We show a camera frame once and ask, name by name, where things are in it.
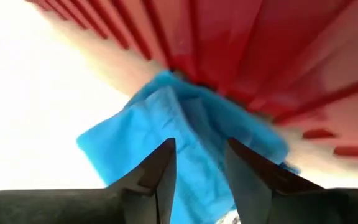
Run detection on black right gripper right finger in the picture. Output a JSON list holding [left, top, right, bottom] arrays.
[[224, 138, 358, 224]]

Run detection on large red plastic bin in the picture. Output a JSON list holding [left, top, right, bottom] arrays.
[[26, 0, 358, 177]]

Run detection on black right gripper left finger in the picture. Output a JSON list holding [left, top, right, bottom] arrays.
[[0, 138, 178, 224]]

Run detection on blue cloth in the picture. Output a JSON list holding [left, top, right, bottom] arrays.
[[76, 70, 301, 224]]

